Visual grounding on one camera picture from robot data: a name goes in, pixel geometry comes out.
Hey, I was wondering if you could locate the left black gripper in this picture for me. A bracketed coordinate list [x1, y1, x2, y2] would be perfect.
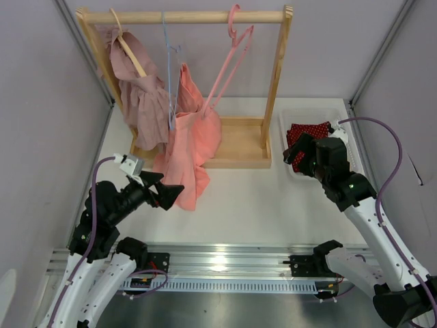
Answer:
[109, 170, 184, 224]

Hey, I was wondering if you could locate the red polka dot skirt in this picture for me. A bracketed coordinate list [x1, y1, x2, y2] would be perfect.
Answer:
[285, 120, 335, 174]

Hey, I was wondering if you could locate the pink plastic hanger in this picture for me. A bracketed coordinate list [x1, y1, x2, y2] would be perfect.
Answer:
[201, 4, 254, 119]

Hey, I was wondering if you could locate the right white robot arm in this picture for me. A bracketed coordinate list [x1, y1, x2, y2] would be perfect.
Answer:
[283, 133, 436, 327]

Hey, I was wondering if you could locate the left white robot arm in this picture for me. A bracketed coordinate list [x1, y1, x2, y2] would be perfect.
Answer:
[40, 171, 184, 327]

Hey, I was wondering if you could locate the beige wooden hanger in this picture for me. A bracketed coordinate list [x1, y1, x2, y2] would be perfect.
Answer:
[109, 8, 147, 77]

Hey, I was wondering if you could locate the white plastic basket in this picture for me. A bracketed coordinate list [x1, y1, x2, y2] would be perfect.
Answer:
[279, 107, 364, 174]

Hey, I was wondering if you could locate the wooden clothes rack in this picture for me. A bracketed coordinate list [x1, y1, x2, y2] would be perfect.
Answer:
[76, 5, 293, 169]

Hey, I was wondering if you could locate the salmon pink garment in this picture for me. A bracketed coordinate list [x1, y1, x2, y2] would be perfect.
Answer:
[153, 64, 222, 211]

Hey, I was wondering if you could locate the mauve pleated dress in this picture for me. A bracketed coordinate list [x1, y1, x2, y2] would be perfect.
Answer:
[98, 25, 174, 152]

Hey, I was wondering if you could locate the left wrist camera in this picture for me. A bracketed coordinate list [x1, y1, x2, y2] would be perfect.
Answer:
[113, 153, 145, 187]

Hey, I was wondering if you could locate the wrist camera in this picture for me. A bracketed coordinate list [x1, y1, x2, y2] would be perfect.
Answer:
[113, 153, 145, 187]
[328, 120, 349, 144]

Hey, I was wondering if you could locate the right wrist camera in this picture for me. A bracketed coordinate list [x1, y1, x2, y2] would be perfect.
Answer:
[328, 120, 349, 144]

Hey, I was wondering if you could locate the light blue wire hanger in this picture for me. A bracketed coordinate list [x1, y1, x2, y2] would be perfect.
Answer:
[161, 11, 184, 131]

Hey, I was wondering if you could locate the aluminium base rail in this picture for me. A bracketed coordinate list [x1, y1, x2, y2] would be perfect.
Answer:
[46, 243, 376, 277]

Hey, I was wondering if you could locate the white slotted cable duct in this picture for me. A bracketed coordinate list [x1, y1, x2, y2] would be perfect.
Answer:
[119, 278, 317, 295]

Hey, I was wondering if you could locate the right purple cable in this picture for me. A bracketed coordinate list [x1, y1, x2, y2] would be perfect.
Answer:
[336, 116, 437, 328]

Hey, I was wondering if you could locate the purple cable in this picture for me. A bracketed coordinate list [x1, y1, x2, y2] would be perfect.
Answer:
[47, 156, 169, 328]
[336, 116, 437, 328]

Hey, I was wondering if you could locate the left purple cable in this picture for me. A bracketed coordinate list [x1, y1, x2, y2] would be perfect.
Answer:
[47, 156, 169, 328]

